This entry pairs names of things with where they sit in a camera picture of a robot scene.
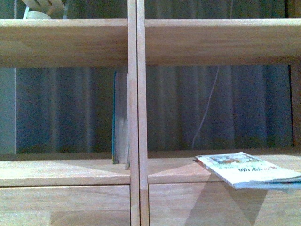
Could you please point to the white illustrated paperback book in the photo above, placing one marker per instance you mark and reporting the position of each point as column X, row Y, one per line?
column 244, row 171

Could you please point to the right wooden shelf unit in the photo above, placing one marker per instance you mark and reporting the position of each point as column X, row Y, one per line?
column 178, row 42

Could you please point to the wooden shelf unit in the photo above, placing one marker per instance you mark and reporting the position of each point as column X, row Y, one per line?
column 178, row 42
column 91, row 34

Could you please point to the left wooden shelf unit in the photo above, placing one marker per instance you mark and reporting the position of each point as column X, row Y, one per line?
column 91, row 34

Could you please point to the white fan on shelf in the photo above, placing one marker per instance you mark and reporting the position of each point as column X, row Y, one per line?
column 43, row 9

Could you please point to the teal upright book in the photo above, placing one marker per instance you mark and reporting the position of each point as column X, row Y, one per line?
column 120, row 127

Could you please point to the upper right wooden drawer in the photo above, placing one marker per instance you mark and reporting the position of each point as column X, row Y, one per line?
column 217, row 204

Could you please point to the wooden drawer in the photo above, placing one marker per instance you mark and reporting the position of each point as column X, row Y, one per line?
column 65, row 206
column 217, row 204

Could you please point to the upper left wooden drawer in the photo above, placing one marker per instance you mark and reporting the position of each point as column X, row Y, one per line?
column 65, row 206

